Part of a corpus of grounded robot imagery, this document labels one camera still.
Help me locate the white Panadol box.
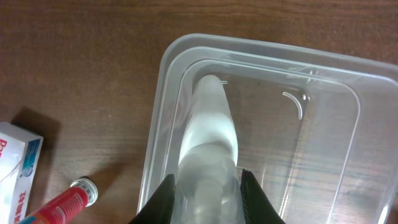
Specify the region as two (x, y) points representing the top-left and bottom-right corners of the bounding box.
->
(1, 122), (43, 223)

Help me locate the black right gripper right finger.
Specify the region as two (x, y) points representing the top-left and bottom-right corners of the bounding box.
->
(240, 170), (285, 224)

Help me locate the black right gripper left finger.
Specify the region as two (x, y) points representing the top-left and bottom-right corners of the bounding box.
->
(129, 174), (175, 224)

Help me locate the frosted white plastic bottle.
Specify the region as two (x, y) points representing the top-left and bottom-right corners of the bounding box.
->
(171, 75), (245, 223)

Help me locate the orange effervescent tablet tube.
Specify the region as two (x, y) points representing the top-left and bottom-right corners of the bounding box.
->
(19, 177), (98, 224)

